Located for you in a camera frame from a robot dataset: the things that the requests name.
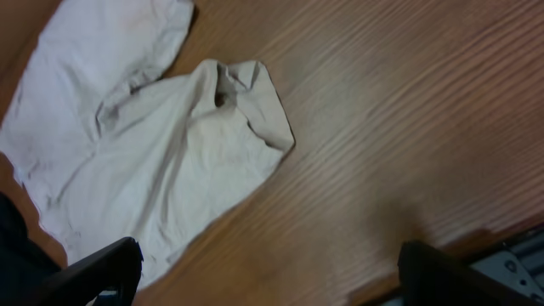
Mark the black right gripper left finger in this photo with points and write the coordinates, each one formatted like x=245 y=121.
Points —
x=109 y=276

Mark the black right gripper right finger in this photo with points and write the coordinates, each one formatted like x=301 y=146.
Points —
x=429 y=277

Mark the beige khaki shorts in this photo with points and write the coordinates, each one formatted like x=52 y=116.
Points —
x=108 y=147

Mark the black garment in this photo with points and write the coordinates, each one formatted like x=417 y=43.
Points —
x=24 y=264

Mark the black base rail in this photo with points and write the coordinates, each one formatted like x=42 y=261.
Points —
x=516 y=263

